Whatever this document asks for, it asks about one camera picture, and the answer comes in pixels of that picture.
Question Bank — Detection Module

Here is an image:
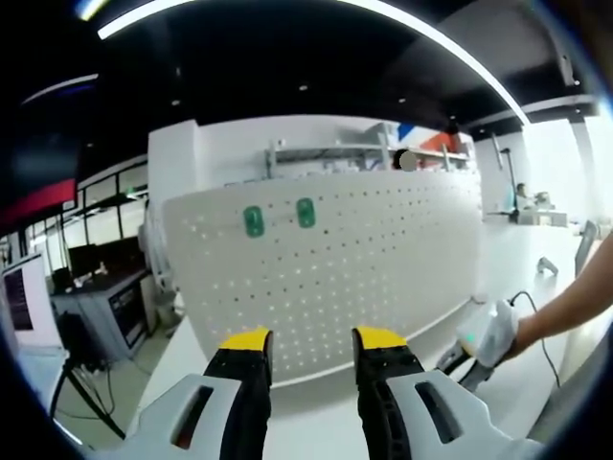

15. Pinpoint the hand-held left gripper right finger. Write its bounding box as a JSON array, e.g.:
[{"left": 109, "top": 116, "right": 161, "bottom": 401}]
[{"left": 352, "top": 327, "right": 542, "bottom": 460}]

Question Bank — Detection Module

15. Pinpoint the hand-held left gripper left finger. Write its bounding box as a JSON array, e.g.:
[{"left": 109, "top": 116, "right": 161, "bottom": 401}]
[{"left": 122, "top": 326, "right": 274, "bottom": 460}]

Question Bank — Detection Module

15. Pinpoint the white perforated mounting plate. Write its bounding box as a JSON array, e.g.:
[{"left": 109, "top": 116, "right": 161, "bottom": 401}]
[{"left": 162, "top": 172, "right": 483, "bottom": 387}]

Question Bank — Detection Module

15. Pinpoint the green hook assembly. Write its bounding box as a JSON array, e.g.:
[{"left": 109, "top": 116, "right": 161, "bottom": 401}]
[
  {"left": 242, "top": 206, "right": 266, "bottom": 239},
  {"left": 295, "top": 197, "right": 316, "bottom": 229}
]

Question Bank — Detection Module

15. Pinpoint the dark grey office chair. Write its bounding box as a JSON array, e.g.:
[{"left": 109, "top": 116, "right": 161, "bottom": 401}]
[{"left": 574, "top": 219, "right": 600, "bottom": 274}]

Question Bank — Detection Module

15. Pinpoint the black tripod stand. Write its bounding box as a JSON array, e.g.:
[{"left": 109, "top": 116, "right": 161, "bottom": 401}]
[{"left": 50, "top": 310, "right": 126, "bottom": 440}]

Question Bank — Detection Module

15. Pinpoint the grey workbench cabinet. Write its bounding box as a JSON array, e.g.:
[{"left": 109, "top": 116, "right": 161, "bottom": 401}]
[{"left": 50, "top": 270, "right": 150, "bottom": 358}]

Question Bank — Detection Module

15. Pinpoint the black upright stand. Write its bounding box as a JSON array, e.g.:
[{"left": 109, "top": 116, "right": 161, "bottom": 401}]
[{"left": 491, "top": 133, "right": 521, "bottom": 224}]

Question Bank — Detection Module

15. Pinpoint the black desktop monitor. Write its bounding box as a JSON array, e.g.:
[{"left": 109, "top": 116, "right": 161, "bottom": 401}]
[{"left": 66, "top": 243, "right": 104, "bottom": 279}]

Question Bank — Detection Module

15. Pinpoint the kiosk display screen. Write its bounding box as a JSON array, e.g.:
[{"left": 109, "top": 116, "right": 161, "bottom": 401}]
[{"left": 0, "top": 256, "right": 52, "bottom": 336}]

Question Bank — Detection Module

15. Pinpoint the metal shelf rack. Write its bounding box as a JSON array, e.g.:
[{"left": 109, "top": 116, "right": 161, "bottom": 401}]
[{"left": 263, "top": 122, "right": 478, "bottom": 176}]

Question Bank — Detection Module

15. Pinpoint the hanging black screen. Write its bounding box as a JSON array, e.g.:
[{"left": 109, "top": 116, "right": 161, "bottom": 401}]
[{"left": 0, "top": 133, "right": 80, "bottom": 226}]

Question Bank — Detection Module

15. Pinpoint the curved ceiling light strip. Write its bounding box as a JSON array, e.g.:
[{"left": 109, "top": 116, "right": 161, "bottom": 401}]
[{"left": 97, "top": 0, "right": 528, "bottom": 124}]

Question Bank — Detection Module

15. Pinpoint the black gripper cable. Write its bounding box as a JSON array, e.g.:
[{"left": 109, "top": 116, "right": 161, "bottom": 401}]
[{"left": 509, "top": 289, "right": 562, "bottom": 388}]

